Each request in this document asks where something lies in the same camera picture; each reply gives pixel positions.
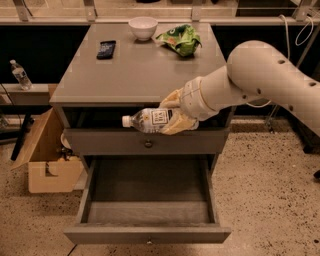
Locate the closed grey upper drawer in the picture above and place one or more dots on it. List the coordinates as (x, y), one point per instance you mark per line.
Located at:
(132, 142)

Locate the open cardboard box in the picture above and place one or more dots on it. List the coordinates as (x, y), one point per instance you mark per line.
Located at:
(41, 153)

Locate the white ceramic bowl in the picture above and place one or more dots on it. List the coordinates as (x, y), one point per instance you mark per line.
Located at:
(143, 28)

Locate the dark blue phone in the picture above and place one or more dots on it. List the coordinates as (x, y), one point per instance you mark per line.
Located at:
(106, 50)

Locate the water bottle on ledge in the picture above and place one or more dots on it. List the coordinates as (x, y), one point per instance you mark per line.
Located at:
(20, 74)

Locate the clear plastic water bottle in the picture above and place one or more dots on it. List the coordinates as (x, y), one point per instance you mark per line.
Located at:
(148, 120)

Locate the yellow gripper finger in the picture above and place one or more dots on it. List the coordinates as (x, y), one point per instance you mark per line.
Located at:
(179, 122)
(172, 100)

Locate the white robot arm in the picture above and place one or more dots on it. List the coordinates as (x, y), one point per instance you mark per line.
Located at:
(254, 70)

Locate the grey drawer cabinet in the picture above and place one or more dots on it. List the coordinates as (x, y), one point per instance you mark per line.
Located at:
(135, 62)

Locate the open grey bottom drawer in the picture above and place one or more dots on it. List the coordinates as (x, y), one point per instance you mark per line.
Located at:
(154, 199)

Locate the green chip bag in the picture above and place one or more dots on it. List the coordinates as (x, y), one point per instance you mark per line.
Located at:
(184, 39)

